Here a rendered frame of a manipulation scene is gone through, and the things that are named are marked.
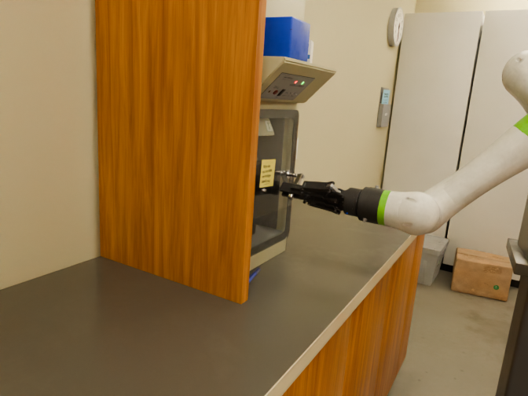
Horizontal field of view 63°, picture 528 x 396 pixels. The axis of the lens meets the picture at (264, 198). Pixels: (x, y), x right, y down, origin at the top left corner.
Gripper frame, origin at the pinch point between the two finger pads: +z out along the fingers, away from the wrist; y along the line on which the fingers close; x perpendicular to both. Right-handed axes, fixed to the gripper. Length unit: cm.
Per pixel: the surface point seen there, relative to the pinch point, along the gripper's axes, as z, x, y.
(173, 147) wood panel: 18.3, 13.0, 30.6
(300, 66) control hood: -5.8, -13.8, 33.6
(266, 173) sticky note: 4.1, 2.4, 10.3
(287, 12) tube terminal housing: 5.4, -32.8, 35.4
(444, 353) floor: -38, -23, -187
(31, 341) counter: 20, 64, 32
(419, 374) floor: -30, -1, -165
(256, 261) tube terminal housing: 5.3, 20.8, -7.8
